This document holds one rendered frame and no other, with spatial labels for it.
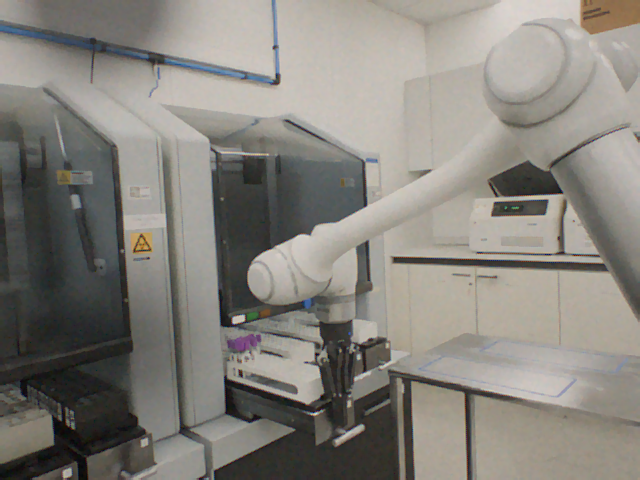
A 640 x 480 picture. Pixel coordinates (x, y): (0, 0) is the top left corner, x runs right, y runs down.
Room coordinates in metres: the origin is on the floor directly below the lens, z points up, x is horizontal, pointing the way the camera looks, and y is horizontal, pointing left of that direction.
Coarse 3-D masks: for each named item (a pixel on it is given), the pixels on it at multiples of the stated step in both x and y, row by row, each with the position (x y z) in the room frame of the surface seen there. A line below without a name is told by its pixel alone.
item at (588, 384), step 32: (448, 352) 1.43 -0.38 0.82; (480, 352) 1.41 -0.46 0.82; (512, 352) 1.40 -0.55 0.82; (544, 352) 1.38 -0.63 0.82; (576, 352) 1.37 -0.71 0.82; (608, 352) 1.35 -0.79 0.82; (448, 384) 1.19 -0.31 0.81; (480, 384) 1.16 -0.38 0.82; (512, 384) 1.15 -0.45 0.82; (544, 384) 1.14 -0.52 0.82; (576, 384) 1.13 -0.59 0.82; (608, 384) 1.12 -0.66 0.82; (576, 416) 1.00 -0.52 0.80; (608, 416) 0.96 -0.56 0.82
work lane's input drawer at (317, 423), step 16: (224, 384) 1.30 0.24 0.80; (240, 384) 1.26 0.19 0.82; (240, 400) 1.24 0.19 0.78; (256, 400) 1.20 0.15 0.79; (272, 400) 1.17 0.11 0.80; (288, 400) 1.14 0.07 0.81; (320, 400) 1.12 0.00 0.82; (352, 400) 1.16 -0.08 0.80; (272, 416) 1.16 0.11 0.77; (288, 416) 1.13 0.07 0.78; (304, 416) 1.09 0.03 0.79; (320, 416) 1.08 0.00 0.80; (352, 416) 1.16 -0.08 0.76; (304, 432) 1.09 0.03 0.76; (320, 432) 1.08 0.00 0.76; (336, 432) 1.11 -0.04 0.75; (352, 432) 1.09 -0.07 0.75
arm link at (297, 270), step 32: (480, 160) 0.87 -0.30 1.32; (512, 160) 0.85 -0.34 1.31; (416, 192) 0.90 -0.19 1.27; (448, 192) 0.90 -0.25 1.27; (352, 224) 0.90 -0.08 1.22; (384, 224) 0.90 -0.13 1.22; (288, 256) 0.93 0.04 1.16; (320, 256) 0.91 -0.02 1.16; (256, 288) 0.92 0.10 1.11; (288, 288) 0.91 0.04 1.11; (320, 288) 0.97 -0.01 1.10
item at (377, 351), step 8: (360, 344) 1.57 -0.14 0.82; (368, 344) 1.57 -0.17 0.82; (376, 344) 1.60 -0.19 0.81; (384, 344) 1.62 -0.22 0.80; (368, 352) 1.55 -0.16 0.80; (376, 352) 1.58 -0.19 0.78; (384, 352) 1.62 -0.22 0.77; (368, 360) 1.55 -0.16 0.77; (376, 360) 1.58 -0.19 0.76; (384, 360) 1.61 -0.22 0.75; (368, 368) 1.55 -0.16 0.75; (384, 368) 1.54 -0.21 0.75
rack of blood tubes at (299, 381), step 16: (240, 368) 1.27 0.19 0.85; (256, 368) 1.23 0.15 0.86; (272, 368) 1.23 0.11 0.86; (288, 368) 1.22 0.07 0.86; (304, 368) 1.21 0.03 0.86; (256, 384) 1.22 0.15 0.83; (272, 384) 1.27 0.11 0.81; (288, 384) 1.26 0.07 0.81; (304, 384) 1.11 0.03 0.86; (320, 384) 1.14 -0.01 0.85; (304, 400) 1.11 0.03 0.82
